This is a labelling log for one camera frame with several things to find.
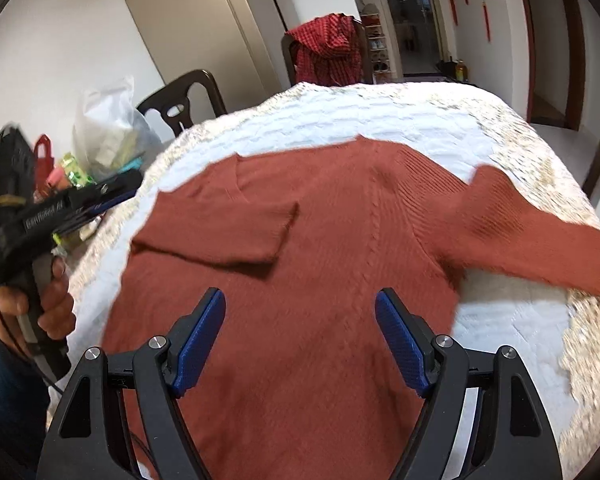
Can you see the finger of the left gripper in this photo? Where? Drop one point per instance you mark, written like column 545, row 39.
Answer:
column 127, row 181
column 89, row 209

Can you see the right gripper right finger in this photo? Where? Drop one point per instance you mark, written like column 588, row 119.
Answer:
column 409, row 340

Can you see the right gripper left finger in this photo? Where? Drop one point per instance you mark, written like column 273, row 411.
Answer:
column 191, row 340

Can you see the rust red knit sweater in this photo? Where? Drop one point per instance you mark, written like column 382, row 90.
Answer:
column 300, row 383

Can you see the green floral gift bag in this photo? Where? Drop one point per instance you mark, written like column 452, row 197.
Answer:
column 75, row 174

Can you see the red gift bag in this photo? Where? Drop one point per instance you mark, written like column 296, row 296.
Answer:
column 44, row 162

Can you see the white plastic bag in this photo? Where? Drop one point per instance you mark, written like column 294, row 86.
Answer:
column 109, row 132

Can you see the dark wooden chair left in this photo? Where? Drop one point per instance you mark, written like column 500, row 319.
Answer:
column 173, row 104

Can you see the light blue quilted lace tablecloth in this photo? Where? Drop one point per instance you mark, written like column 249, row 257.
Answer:
column 460, row 128

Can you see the beige refrigerator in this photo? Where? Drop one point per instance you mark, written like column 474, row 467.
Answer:
column 238, row 41

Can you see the red checkered garment on chair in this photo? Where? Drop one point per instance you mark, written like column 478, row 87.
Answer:
column 327, row 50

